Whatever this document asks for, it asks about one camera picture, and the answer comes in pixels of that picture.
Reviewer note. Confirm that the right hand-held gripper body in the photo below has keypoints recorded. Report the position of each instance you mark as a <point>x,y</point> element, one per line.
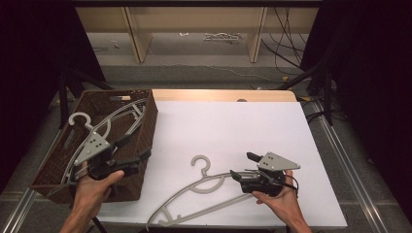
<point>275,162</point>

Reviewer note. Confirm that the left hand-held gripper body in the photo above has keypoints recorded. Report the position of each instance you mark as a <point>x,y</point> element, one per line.
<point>94,145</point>

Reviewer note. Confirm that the grey plastic clothes hanger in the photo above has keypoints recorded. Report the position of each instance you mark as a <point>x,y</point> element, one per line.
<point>205,172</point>
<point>88,125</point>

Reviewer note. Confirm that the brown wicker basket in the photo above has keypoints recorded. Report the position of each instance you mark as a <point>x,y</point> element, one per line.
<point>149,129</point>

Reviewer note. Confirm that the person's right hand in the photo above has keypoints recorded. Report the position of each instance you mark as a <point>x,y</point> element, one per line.
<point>281,204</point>

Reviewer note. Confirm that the person's left hand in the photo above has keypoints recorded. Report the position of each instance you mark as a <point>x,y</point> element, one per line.
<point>90,192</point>

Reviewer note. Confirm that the white table sheet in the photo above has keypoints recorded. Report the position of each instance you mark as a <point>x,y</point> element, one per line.
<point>233,129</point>

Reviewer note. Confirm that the black metal stand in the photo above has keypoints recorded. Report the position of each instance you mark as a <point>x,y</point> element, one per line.
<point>63,97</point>
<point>327,93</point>

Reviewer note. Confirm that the light wooden shelf unit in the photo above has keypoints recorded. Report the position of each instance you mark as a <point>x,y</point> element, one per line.
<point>139,39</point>

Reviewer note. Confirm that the white plastic floor clutter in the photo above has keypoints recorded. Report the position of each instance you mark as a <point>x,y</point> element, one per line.
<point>223,37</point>

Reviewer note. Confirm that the metal floor rail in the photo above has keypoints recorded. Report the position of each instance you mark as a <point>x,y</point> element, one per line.
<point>350,168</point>
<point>19,207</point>

